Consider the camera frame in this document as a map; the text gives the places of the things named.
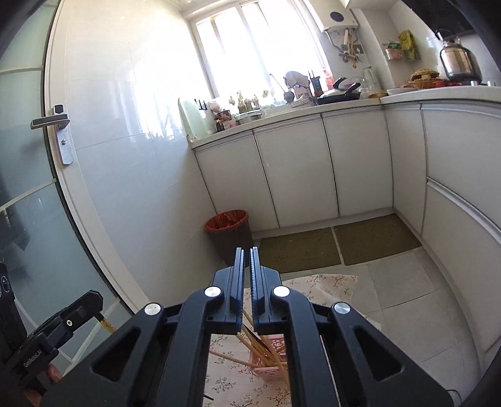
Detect black frying pan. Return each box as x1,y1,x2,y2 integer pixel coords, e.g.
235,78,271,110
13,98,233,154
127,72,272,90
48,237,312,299
315,80,363,106

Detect person's left hand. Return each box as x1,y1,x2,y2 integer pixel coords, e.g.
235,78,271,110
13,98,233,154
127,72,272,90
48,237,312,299
46,363,64,386

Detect metal door handle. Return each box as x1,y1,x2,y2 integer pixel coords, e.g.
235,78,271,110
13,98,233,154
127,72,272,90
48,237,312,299
32,103,76,166

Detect woven basket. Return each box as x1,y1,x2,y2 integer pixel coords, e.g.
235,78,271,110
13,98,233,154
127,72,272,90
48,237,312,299
409,68,441,88

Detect floral tablecloth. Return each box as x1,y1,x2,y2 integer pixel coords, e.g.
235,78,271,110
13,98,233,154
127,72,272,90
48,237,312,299
205,273,383,407

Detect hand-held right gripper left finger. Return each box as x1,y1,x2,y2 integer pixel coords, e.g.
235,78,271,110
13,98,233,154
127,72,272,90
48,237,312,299
39,247,245,407

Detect white water heater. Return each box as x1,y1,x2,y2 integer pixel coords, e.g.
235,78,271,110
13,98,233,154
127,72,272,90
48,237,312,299
312,0,360,33

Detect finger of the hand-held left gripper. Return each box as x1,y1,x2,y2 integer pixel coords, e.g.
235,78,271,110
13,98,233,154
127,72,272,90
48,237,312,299
33,290,105,342

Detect brown trash bin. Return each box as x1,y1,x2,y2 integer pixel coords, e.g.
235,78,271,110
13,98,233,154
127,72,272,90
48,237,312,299
204,209,255,269

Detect steel kettle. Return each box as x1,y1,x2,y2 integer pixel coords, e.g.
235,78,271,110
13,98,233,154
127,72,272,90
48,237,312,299
434,28,483,85

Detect kitchen window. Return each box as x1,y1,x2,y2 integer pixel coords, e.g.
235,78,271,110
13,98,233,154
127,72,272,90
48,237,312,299
191,0,330,103

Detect white kitchen cabinets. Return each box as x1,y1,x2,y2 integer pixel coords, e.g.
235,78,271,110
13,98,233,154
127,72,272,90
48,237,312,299
190,84,501,368

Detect pale green cutting board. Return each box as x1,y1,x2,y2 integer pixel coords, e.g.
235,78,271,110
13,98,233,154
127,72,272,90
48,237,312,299
178,96,210,141

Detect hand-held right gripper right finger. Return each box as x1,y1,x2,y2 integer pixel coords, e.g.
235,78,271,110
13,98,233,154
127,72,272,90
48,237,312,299
250,246,452,407

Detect frosted glass door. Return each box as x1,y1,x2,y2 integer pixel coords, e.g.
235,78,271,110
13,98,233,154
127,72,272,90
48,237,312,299
0,0,132,392

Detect pink perforated utensil basket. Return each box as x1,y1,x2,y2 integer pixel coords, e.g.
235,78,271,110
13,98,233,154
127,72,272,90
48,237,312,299
244,334,291,383

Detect olive floor mat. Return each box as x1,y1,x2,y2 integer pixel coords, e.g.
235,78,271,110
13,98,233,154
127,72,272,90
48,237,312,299
258,226,342,275
334,213,423,267

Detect yellow green carton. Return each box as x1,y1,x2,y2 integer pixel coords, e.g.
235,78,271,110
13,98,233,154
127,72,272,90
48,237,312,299
398,30,419,62

